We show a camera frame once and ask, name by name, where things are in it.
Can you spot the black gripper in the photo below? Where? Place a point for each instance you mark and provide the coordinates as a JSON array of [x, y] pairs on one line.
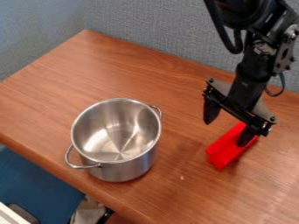
[[239, 99]]

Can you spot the red plastic block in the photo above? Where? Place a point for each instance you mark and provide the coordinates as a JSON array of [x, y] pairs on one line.
[[223, 151]]

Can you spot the stainless steel pot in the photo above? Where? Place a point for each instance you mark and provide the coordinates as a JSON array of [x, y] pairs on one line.
[[114, 136]]

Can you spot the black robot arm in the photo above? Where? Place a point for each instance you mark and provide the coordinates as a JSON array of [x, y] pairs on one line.
[[260, 29]]

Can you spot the white object bottom left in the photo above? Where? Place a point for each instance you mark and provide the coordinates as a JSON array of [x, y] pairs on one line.
[[8, 217]]

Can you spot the grey cloth under table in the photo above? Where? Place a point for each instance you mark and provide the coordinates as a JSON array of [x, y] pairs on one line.
[[88, 212]]

